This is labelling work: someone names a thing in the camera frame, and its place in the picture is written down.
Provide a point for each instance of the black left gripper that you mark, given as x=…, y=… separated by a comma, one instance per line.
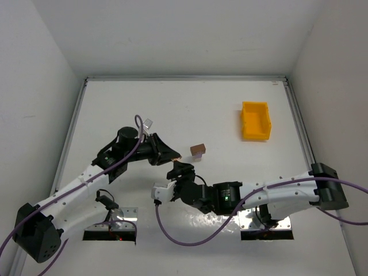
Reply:
x=155, y=149

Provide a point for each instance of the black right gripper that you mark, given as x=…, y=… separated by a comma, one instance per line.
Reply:
x=181, y=177

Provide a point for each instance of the helicopter shaped wooden piece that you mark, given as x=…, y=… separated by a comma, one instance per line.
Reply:
x=177, y=159

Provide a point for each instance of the brown rectangular wooden block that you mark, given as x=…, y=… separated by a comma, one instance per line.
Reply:
x=198, y=149

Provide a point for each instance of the yellow plastic bin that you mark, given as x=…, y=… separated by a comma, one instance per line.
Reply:
x=255, y=121

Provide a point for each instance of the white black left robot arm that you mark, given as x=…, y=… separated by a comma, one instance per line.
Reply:
x=40, y=228

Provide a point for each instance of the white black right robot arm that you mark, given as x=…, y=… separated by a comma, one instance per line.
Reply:
x=276, y=200

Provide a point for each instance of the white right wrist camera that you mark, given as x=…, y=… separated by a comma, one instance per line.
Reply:
x=162, y=194

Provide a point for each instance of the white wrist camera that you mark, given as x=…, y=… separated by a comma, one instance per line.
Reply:
x=162, y=194
x=145, y=127

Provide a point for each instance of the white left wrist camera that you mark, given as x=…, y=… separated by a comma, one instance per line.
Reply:
x=145, y=127

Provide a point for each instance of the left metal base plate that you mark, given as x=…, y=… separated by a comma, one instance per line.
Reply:
x=120, y=218

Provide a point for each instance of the metal base plate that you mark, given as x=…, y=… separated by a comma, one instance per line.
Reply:
x=120, y=218
x=249, y=220

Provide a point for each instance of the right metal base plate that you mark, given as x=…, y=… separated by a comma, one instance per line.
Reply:
x=249, y=220

